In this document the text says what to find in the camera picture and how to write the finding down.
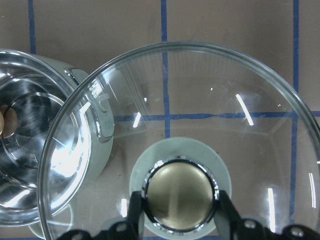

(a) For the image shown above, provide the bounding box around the glass pot lid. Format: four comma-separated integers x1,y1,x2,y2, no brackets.
41,42,320,240

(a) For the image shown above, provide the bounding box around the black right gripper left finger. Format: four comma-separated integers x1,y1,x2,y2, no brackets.
57,191,142,240

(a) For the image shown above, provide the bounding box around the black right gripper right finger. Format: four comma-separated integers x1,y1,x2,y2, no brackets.
216,190,320,240

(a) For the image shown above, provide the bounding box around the brown paper table mat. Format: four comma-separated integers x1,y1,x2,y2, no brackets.
0,0,320,240

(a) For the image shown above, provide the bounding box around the brown egg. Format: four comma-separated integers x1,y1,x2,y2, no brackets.
0,105,18,139

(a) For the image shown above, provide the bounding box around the pale green electric pot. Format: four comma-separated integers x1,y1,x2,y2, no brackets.
0,49,115,237

